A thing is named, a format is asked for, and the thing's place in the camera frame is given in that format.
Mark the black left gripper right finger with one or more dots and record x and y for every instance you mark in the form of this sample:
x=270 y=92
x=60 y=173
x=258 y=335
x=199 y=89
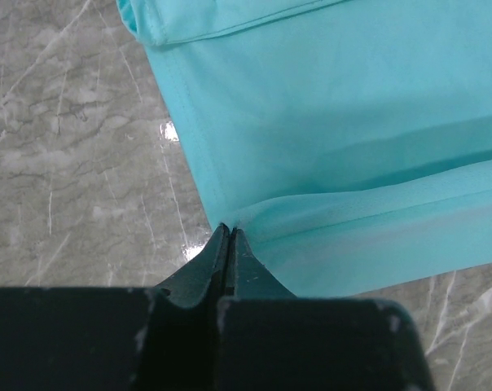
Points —
x=269 y=339

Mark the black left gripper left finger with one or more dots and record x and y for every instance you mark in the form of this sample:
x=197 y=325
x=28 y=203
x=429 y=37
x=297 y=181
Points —
x=137 y=338

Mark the teal t shirt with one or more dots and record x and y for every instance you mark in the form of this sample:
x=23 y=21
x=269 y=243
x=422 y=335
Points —
x=350 y=140

